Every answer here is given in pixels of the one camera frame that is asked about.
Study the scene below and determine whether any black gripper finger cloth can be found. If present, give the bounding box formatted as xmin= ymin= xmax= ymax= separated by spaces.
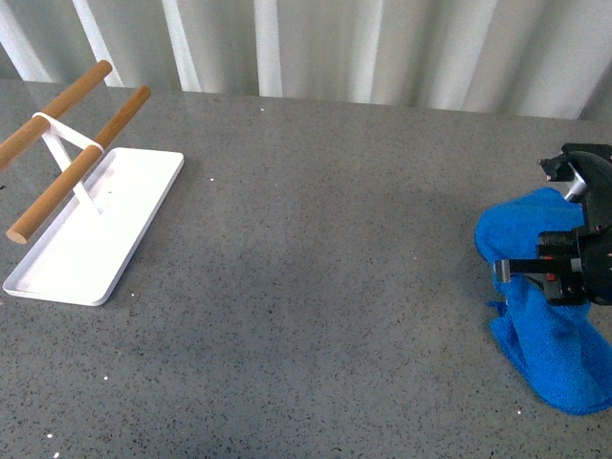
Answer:
xmin=494 ymin=258 xmax=581 ymax=283

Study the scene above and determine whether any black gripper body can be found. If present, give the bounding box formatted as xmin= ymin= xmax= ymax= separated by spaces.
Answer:
xmin=538 ymin=143 xmax=611 ymax=306

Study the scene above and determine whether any blue microfiber cloth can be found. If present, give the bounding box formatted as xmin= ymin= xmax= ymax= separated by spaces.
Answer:
xmin=474 ymin=187 xmax=611 ymax=415

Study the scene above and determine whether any white pleated curtain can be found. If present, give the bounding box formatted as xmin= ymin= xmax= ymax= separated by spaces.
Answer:
xmin=1 ymin=1 xmax=611 ymax=121

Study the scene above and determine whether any white towel rack stand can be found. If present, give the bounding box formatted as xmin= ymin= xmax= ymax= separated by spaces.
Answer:
xmin=1 ymin=60 xmax=185 ymax=307

